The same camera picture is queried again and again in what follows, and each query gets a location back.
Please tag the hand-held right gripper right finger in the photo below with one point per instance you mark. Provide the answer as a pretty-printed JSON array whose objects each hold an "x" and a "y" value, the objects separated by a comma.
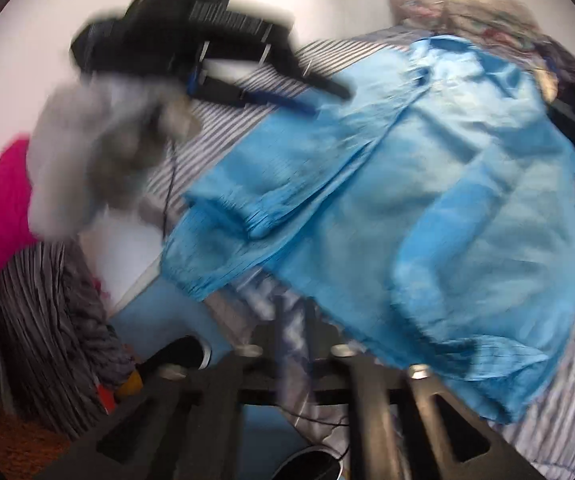
[{"x": 317, "y": 365}]

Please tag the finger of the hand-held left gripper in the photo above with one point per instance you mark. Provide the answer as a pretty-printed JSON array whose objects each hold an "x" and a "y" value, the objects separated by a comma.
[
  {"x": 217, "y": 92},
  {"x": 327, "y": 87}
]

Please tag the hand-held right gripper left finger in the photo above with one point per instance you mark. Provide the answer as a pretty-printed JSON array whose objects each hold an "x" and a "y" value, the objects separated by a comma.
[{"x": 275, "y": 360}]

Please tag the light blue coat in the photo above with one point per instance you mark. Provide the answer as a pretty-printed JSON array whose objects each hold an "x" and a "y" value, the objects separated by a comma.
[{"x": 417, "y": 185}]

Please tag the person's left hand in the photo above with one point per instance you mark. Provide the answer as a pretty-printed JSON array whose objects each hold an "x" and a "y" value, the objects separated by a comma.
[{"x": 92, "y": 160}]

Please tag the black shoe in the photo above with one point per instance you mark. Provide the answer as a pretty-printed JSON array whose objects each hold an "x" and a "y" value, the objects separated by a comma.
[{"x": 177, "y": 352}]

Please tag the dark round container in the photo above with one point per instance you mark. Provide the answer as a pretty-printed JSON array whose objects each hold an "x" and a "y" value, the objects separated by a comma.
[{"x": 307, "y": 465}]

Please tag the folded floral quilts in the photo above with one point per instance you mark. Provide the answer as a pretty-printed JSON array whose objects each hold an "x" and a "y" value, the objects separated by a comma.
[{"x": 467, "y": 15}]

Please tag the person's striped trouser leg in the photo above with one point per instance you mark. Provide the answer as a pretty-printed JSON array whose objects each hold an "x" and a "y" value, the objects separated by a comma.
[{"x": 42, "y": 335}]

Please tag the orange rug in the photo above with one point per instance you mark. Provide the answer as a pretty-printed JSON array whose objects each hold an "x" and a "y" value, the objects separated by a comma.
[{"x": 12, "y": 445}]

